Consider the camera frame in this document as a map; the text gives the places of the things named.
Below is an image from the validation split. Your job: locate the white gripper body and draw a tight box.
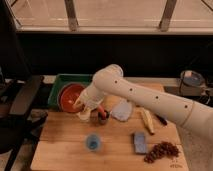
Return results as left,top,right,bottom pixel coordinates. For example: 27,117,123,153
73,89,98,110

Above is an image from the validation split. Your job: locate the red-orange bowl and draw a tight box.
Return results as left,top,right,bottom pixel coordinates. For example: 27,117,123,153
57,83,84,113

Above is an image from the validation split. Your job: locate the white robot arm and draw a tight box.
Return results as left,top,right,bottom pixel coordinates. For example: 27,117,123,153
75,64,213,139

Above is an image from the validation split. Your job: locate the green plastic tray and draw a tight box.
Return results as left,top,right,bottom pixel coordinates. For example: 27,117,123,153
48,74,92,110

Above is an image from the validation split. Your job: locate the white cup orange inside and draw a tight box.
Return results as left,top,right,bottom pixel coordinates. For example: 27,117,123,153
77,108,91,122

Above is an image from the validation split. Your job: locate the light blue cloth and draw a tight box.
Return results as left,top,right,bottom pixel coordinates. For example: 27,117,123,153
110,99,133,122

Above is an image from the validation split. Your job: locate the small blue cup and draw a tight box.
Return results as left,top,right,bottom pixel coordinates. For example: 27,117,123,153
85,134,101,151

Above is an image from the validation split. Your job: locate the blue sponge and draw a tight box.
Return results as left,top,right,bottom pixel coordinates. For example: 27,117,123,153
133,132,147,154

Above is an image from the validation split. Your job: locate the black chair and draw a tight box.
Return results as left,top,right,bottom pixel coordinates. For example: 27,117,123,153
0,75,46,171

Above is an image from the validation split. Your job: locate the round grey blue device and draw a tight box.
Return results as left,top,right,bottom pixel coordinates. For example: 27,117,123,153
180,70,205,87

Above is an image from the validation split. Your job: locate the black handled knife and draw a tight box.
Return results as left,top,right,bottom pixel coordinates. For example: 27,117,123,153
156,115,168,126

